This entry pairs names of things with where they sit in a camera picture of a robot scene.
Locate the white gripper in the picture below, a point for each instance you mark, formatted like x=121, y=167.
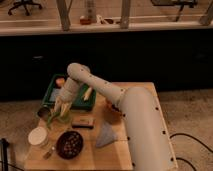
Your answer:
x=67, y=94

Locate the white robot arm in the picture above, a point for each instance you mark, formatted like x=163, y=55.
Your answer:
x=150, y=145

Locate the green plastic cup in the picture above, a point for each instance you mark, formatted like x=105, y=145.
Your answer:
x=65, y=119

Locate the grey blue sponge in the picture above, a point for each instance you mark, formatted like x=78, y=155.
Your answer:
x=54, y=94

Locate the green plastic tray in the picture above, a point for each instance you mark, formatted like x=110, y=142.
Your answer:
x=78, y=104

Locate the dark wooden block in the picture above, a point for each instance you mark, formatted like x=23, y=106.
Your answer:
x=83, y=123

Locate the orange sponge cube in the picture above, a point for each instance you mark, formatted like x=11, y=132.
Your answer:
x=60, y=82

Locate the yellow corn cob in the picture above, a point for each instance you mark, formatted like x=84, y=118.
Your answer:
x=87, y=94

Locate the dark bowl with nuts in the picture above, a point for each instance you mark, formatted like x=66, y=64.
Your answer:
x=69, y=145

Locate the orange bowl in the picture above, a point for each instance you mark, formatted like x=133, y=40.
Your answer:
x=112, y=107

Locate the grey triangular cloth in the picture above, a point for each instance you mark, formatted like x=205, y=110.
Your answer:
x=106, y=135

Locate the black stand at left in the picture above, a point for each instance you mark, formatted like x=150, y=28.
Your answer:
x=3, y=154

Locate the red object on shelf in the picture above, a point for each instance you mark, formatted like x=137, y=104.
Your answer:
x=84, y=21

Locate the black office chair left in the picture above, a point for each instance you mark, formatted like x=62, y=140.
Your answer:
x=24, y=3

